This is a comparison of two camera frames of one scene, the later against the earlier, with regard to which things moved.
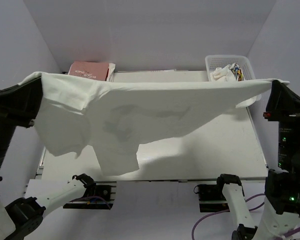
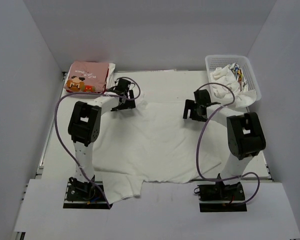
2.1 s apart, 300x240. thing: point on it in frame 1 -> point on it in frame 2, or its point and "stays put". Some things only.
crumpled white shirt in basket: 233,72 stays put
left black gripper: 19,103 -> 130,103
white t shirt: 114,117 -> 154,142
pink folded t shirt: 94,70 stays put
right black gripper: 282,101 -> 190,105
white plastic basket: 214,61 stays put
